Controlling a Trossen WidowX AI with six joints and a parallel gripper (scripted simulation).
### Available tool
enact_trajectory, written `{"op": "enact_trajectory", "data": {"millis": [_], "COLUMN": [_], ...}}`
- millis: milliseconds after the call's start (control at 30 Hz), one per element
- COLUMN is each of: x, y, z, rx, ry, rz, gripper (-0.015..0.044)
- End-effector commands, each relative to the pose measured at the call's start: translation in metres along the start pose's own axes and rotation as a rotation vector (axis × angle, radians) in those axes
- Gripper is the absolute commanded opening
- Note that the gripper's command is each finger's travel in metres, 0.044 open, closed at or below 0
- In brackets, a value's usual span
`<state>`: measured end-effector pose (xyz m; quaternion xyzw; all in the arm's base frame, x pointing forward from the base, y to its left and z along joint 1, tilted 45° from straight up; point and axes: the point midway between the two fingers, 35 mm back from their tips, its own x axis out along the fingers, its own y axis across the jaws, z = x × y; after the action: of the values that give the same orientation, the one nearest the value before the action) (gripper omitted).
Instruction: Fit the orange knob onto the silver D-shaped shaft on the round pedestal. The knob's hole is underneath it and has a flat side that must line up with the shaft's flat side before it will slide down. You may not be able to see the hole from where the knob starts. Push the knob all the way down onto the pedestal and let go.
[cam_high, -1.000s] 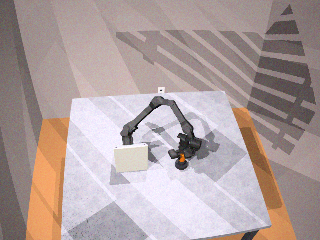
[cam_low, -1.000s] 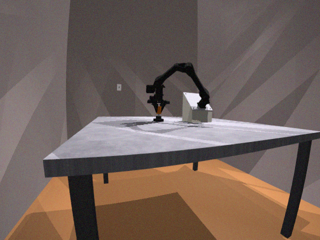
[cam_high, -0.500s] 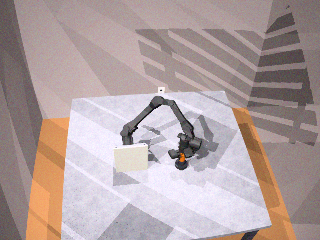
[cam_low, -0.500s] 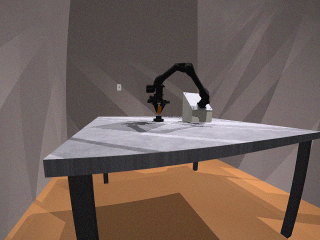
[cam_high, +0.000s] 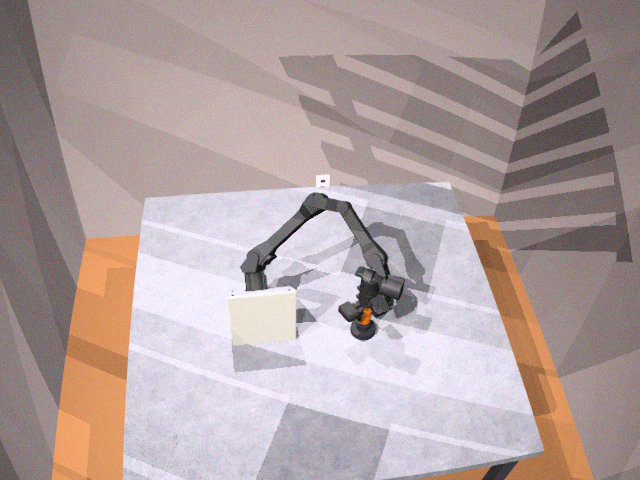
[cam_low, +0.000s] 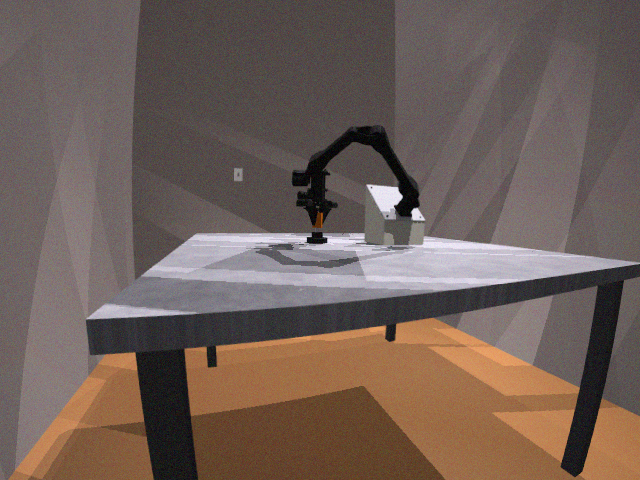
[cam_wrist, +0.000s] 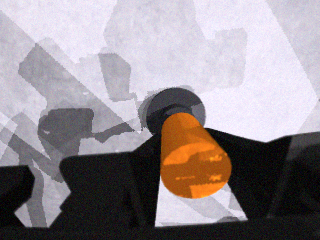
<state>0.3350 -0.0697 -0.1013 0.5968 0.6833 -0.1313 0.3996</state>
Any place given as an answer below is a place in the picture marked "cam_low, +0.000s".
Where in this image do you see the orange knob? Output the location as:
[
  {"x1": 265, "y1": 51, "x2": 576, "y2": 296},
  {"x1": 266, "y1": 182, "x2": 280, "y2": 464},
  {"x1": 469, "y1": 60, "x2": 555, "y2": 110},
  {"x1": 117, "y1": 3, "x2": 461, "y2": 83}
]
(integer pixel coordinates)
[{"x1": 312, "y1": 213, "x2": 323, "y2": 228}]

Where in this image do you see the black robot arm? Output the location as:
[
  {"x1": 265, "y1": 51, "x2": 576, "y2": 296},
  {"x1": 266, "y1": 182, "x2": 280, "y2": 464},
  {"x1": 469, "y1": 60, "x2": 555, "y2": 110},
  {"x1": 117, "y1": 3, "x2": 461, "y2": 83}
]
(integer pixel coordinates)
[{"x1": 292, "y1": 125, "x2": 420, "y2": 216}]

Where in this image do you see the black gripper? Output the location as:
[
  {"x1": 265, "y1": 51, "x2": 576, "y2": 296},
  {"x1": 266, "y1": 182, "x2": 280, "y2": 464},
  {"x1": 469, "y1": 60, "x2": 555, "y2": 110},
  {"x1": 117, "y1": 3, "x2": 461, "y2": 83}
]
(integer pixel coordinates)
[{"x1": 296, "y1": 185, "x2": 338, "y2": 226}]

